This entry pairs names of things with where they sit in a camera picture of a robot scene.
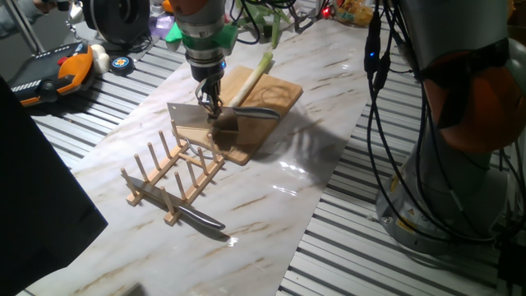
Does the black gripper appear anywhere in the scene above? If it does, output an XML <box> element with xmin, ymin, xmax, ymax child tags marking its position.
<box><xmin>191</xmin><ymin>63</ymin><xmax>226</xmax><ymax>120</ymax></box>

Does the steel cleaver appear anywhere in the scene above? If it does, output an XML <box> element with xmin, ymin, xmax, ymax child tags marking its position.
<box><xmin>167</xmin><ymin>102</ymin><xmax>281</xmax><ymax>132</ymax></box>

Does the bag of green scallions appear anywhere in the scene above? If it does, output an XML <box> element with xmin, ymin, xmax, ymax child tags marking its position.
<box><xmin>229</xmin><ymin>0</ymin><xmax>297</xmax><ymax>49</ymax></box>

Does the bare person hand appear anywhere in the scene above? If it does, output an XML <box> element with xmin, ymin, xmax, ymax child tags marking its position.
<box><xmin>33</xmin><ymin>0</ymin><xmax>58</xmax><ymax>13</ymax></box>

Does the wooden cutting board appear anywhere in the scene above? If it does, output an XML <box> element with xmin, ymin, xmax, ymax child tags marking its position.
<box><xmin>176</xmin><ymin>65</ymin><xmax>304</xmax><ymax>166</ymax></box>

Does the purple plastic piece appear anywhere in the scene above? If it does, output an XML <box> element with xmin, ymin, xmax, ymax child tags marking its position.
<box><xmin>148</xmin><ymin>14</ymin><xmax>176</xmax><ymax>40</ymax></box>

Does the wooden peg knife rack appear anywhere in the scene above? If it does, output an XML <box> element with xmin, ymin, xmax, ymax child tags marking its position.
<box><xmin>120</xmin><ymin>119</ymin><xmax>225</xmax><ymax>227</ymax></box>

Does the pointed steel kitchen knife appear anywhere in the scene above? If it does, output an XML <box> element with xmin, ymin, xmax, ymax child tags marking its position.
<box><xmin>129</xmin><ymin>176</ymin><xmax>226</xmax><ymax>231</ymax></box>

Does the white rounded object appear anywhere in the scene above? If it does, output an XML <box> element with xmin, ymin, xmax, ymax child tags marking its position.
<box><xmin>90</xmin><ymin>44</ymin><xmax>111</xmax><ymax>75</ymax></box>

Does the black round spool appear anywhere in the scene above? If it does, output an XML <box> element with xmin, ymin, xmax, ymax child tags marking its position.
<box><xmin>81</xmin><ymin>0</ymin><xmax>151</xmax><ymax>46</ymax></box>

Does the white marble pattern mat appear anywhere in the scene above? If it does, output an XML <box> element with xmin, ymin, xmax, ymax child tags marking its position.
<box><xmin>16</xmin><ymin>18</ymin><xmax>369</xmax><ymax>296</ymax></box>

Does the black orange teach pendant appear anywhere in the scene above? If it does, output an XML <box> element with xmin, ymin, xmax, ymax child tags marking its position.
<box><xmin>7</xmin><ymin>40</ymin><xmax>98</xmax><ymax>108</ymax></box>

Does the yellow snack bag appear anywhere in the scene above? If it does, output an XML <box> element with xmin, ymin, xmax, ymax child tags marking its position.
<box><xmin>335</xmin><ymin>0</ymin><xmax>374</xmax><ymax>28</ymax></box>

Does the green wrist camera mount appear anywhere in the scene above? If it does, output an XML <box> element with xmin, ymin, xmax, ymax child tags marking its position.
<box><xmin>164</xmin><ymin>22</ymin><xmax>239</xmax><ymax>53</ymax></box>

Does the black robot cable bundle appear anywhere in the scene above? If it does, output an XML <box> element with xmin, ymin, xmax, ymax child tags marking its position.
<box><xmin>360</xmin><ymin>0</ymin><xmax>526</xmax><ymax>247</ymax></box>

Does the upright aluminium post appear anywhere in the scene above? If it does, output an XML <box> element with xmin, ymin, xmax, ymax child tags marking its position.
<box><xmin>3</xmin><ymin>0</ymin><xmax>46</xmax><ymax>54</ymax></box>

